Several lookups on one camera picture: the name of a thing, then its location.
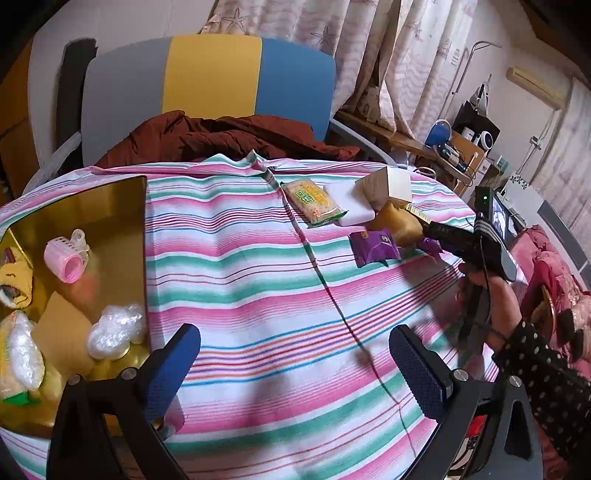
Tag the white soap block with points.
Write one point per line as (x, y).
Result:
(353, 203)

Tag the metal clothes rack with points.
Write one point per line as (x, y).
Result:
(466, 69)

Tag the brown jacket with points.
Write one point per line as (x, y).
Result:
(221, 138)

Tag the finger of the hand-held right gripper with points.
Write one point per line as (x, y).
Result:
(457, 249)
(448, 230)

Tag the yellow bun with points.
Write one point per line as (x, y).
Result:
(399, 226)

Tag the person's right forearm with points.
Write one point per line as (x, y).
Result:
(549, 392)

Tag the person's right hand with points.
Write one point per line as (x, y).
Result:
(503, 304)

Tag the gold tin box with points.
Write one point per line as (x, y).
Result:
(115, 240)

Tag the white appliance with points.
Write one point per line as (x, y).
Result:
(538, 203)

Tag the pink hair roller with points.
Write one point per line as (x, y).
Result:
(67, 258)

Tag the printed cardboard box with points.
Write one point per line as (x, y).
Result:
(371, 104)

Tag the white air conditioner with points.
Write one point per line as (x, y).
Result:
(535, 85)

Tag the yellow cloth item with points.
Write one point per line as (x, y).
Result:
(16, 277)

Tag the purple snack packet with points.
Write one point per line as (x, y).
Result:
(429, 244)
(374, 247)

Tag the beige cardboard box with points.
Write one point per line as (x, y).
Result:
(385, 187)

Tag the clear plastic wrap ball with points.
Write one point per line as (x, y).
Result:
(115, 330)

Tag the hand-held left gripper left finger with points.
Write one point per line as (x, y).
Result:
(171, 369)

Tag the wooden side desk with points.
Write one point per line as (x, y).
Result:
(406, 138)

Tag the cracker packet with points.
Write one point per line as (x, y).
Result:
(311, 201)

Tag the grey yellow blue chair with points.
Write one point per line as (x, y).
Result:
(212, 74)

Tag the clear yellow packet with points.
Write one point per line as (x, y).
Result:
(18, 360)

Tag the patterned beige curtain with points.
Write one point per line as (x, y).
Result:
(369, 46)

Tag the striped tablecloth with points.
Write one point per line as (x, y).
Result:
(277, 300)

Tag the wooden wardrobe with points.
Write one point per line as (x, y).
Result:
(14, 147)

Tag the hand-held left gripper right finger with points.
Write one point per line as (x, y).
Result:
(418, 369)

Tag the pink bedding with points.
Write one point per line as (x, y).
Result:
(558, 267)

